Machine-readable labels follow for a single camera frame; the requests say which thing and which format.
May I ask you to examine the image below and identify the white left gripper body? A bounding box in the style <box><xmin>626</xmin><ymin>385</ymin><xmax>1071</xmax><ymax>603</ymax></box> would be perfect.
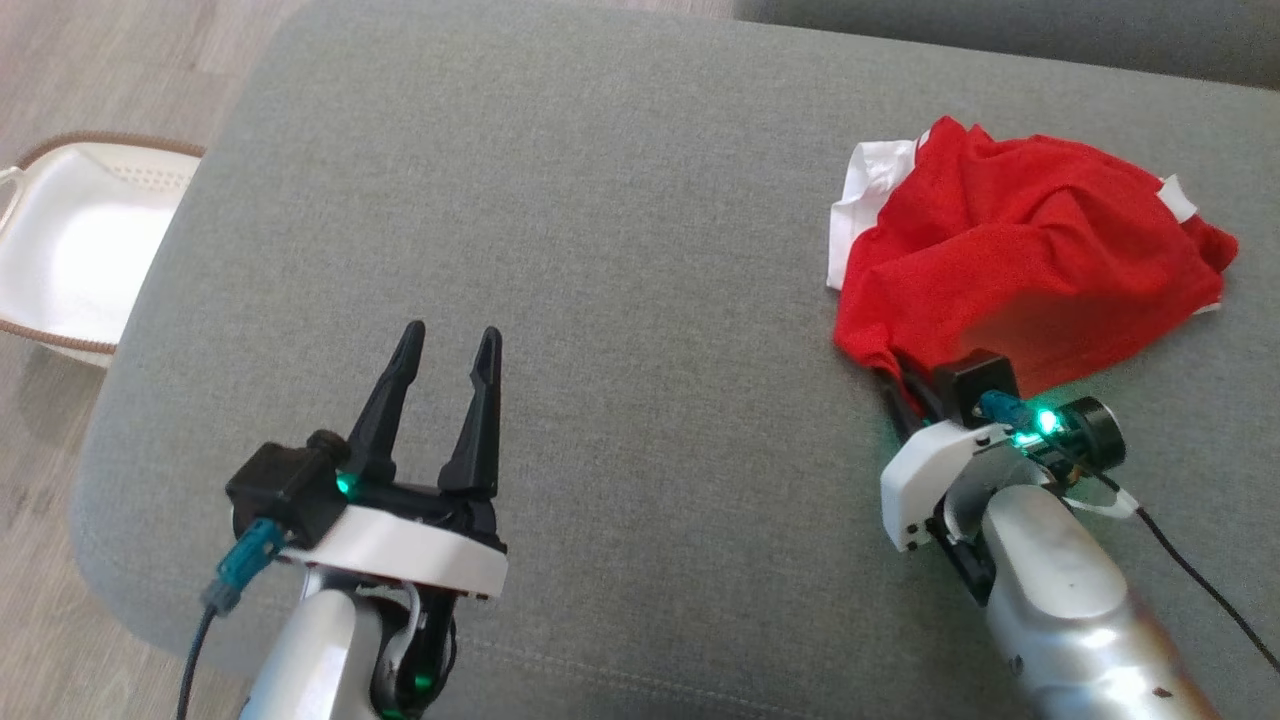
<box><xmin>280</xmin><ymin>478</ymin><xmax>509</xmax><ymax>601</ymax></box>

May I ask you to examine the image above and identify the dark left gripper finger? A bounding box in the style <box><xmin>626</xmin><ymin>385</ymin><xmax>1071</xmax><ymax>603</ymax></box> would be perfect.
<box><xmin>438</xmin><ymin>326</ymin><xmax>504</xmax><ymax>501</ymax></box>
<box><xmin>345</xmin><ymin>320</ymin><xmax>427</xmax><ymax>486</ymax></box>

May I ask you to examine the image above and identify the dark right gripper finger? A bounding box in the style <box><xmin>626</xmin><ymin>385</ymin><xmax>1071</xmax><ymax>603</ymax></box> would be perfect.
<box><xmin>903</xmin><ymin>355</ymin><xmax>949</xmax><ymax>426</ymax></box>
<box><xmin>880</xmin><ymin>372</ymin><xmax>923</xmax><ymax>443</ymax></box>

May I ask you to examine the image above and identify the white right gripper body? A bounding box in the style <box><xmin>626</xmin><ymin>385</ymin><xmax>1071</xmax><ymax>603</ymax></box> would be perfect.
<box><xmin>880</xmin><ymin>397</ymin><xmax>1126</xmax><ymax>553</ymax></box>

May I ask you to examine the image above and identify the red white basketball jersey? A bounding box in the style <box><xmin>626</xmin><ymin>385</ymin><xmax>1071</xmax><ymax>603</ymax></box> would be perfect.
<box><xmin>826</xmin><ymin>116</ymin><xmax>1241</xmax><ymax>401</ymax></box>

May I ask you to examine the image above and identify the large grey sofa seat cushion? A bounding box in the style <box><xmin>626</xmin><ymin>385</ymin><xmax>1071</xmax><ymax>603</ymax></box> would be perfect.
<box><xmin>70</xmin><ymin>0</ymin><xmax>1280</xmax><ymax>720</ymax></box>

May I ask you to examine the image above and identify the white laundry basket brown rim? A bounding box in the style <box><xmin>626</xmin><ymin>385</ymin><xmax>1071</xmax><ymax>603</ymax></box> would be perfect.
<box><xmin>0</xmin><ymin>132</ymin><xmax>206</xmax><ymax>369</ymax></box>

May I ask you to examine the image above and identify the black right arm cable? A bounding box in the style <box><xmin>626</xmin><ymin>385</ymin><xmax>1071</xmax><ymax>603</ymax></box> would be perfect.
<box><xmin>978</xmin><ymin>390</ymin><xmax>1280</xmax><ymax>673</ymax></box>

